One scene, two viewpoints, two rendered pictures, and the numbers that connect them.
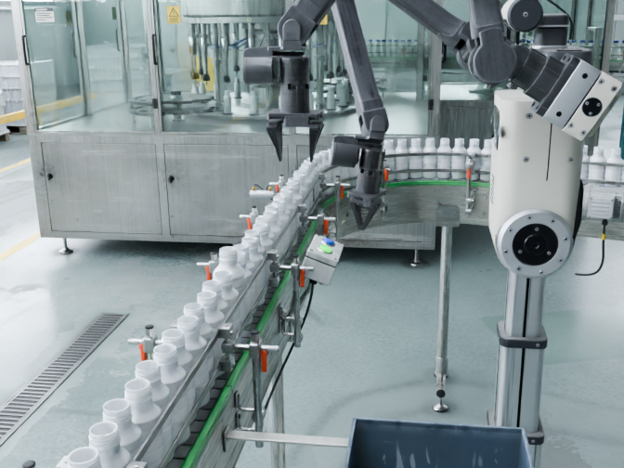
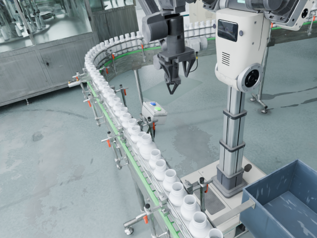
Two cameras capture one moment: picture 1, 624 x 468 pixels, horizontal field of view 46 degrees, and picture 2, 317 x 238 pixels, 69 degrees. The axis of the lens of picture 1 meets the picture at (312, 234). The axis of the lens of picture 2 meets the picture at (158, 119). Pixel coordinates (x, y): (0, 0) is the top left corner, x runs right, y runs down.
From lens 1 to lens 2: 0.99 m
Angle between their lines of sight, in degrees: 32
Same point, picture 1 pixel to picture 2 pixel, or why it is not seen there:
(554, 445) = (192, 130)
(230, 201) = (17, 81)
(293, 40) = (180, 5)
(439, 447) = (271, 180)
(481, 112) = (95, 17)
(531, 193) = (252, 57)
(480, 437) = (285, 169)
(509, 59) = not seen: outside the picture
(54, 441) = (10, 224)
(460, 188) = (138, 53)
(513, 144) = (248, 38)
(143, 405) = not seen: outside the picture
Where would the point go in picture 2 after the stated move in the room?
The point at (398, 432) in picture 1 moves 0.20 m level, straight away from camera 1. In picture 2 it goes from (259, 183) to (226, 156)
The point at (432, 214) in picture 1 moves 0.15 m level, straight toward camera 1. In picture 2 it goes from (130, 66) to (135, 71)
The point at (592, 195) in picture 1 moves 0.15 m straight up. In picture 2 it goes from (191, 43) to (191, 27)
